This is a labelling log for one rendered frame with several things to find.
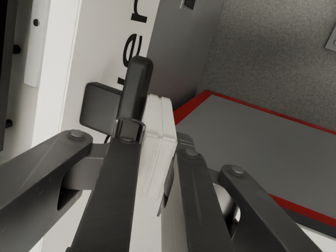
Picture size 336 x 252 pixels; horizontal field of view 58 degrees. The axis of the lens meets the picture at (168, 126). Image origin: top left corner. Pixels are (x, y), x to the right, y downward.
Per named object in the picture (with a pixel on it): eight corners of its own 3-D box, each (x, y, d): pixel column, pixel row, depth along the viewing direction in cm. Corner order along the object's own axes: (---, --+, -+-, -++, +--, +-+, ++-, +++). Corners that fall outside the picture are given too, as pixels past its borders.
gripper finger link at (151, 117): (143, 198, 13) (126, 195, 13) (148, 138, 20) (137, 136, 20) (160, 137, 12) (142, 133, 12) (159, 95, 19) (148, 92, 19)
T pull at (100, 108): (157, 59, 18) (148, 60, 16) (128, 171, 20) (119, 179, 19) (102, 42, 18) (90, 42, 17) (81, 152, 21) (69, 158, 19)
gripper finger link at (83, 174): (127, 203, 11) (47, 186, 11) (136, 149, 16) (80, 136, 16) (136, 169, 11) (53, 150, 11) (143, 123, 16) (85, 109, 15)
